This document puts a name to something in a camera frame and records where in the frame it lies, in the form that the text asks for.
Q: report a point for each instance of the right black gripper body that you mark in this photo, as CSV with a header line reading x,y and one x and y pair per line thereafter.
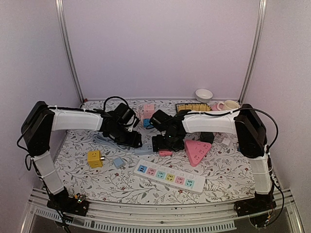
x,y
168,142

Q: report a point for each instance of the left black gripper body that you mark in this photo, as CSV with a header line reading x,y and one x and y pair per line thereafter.
x,y
126,140

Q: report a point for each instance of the small pink adapter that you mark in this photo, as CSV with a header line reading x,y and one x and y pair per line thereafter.
x,y
164,153

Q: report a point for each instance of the light blue power strip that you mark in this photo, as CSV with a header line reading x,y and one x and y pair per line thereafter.
x,y
144,150

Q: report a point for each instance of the light blue cube socket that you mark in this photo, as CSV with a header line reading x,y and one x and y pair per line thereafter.
x,y
146,122

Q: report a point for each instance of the pink triangular power strip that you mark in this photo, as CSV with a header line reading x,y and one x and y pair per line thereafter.
x,y
196,151

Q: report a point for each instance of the pink cube socket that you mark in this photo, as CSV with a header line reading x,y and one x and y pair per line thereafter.
x,y
148,110

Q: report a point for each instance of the dark green cube adapter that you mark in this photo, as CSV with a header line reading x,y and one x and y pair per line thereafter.
x,y
207,137

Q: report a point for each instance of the white multicolour power strip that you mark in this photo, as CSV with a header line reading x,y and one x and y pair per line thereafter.
x,y
170,177

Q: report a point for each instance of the yellow cube socket adapter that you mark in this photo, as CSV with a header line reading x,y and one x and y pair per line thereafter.
x,y
95,159

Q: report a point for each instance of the small white charger plug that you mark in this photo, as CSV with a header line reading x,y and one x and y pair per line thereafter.
x,y
226,142

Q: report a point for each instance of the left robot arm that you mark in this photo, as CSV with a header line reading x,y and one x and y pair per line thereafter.
x,y
45,122

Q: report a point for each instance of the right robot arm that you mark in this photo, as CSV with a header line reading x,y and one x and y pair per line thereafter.
x,y
242,123

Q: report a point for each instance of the woven bamboo tray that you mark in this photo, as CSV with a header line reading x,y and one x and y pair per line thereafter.
x,y
202,107

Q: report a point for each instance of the pink saucer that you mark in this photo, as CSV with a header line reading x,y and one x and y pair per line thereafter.
x,y
214,108

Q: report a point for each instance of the white bowl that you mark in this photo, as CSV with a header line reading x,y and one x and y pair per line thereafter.
x,y
203,95

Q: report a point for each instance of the cream mug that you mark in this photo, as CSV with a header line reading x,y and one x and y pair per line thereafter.
x,y
227,105

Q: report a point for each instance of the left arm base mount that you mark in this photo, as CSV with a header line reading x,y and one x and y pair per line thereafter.
x,y
64,203

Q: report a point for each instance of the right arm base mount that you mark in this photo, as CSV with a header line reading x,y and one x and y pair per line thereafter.
x,y
261,206

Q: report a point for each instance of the left aluminium frame post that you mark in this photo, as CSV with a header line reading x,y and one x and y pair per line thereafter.
x,y
65,37

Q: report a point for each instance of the aluminium frame post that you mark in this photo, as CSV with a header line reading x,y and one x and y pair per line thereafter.
x,y
251,64
65,37

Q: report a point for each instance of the right aluminium frame post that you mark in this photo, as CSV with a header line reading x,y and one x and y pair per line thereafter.
x,y
251,64

